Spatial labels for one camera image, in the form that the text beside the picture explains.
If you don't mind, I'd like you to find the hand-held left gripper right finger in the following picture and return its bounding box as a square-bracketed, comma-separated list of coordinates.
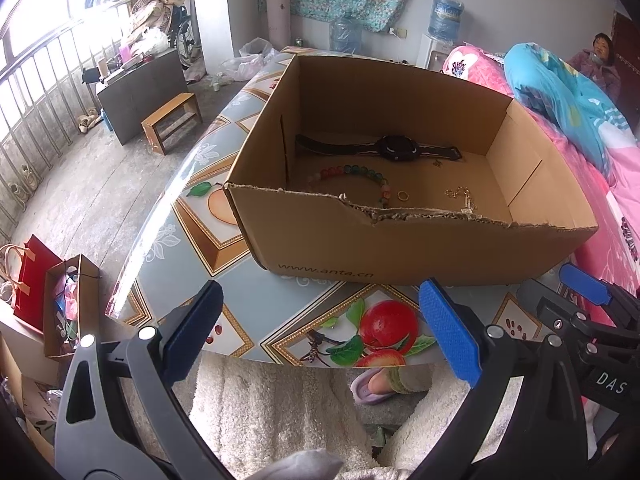
[410, 277, 601, 480]

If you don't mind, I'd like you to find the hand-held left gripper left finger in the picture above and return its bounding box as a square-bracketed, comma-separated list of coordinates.
[54, 280, 236, 480]

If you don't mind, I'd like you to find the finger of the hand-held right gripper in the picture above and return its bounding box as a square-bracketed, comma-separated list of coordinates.
[559, 263, 640, 331]
[520, 280, 617, 357]

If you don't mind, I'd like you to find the large cardboard box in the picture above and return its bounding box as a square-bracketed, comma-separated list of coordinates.
[223, 53, 599, 287]

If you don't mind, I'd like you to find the gold chain bracelet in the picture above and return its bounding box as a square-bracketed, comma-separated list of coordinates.
[444, 186, 477, 213]

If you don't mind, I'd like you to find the multicolour bead bracelet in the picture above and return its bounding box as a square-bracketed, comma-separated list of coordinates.
[306, 162, 392, 207]

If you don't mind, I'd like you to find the pink blanket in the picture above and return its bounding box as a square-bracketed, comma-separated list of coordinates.
[442, 45, 640, 301]

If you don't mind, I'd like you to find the white fleece robe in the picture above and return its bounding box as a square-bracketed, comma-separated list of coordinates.
[187, 355, 471, 480]

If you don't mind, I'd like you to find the small cardboard box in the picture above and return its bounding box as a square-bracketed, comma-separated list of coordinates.
[42, 254, 101, 361]

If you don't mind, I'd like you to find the purple slipper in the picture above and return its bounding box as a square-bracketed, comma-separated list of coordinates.
[350, 367, 401, 406]

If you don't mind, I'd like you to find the red gift bag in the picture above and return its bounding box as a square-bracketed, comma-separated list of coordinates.
[0, 234, 65, 333]

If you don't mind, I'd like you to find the cardboard box with clutter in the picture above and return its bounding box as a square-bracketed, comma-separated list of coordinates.
[0, 332, 63, 466]

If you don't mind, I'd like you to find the grey cloth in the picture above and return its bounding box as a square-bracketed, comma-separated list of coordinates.
[257, 449, 347, 480]

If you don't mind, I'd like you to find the black wrist watch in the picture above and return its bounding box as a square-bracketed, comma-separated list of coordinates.
[294, 133, 463, 163]

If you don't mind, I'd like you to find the blue quilt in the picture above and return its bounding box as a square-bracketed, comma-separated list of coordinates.
[504, 42, 640, 186]

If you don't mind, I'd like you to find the wooden stool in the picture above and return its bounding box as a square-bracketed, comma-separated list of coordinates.
[141, 92, 203, 156]

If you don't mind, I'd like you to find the brown wooden door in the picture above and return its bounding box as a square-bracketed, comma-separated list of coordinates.
[611, 10, 640, 133]

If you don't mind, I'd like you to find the grey cabinet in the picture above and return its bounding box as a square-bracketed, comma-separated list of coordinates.
[96, 50, 188, 146]

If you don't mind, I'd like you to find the white plastic bag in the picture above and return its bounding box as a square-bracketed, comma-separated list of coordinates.
[239, 37, 275, 61]
[220, 54, 266, 82]

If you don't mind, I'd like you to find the metal window railing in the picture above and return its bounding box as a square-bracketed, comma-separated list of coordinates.
[0, 0, 131, 211]

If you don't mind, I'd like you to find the white water dispenser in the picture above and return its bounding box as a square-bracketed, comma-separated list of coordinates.
[417, 34, 453, 71]

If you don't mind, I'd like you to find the wheelchair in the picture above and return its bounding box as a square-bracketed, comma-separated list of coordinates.
[167, 5, 201, 68]

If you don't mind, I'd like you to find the blue water jug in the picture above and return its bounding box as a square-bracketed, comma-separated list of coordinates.
[330, 12, 363, 54]
[429, 0, 465, 46]

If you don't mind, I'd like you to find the pile of beige blankets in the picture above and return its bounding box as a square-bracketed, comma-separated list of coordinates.
[127, 0, 188, 43]

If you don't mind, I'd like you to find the rolled white mat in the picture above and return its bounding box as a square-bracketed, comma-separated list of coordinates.
[264, 0, 292, 51]

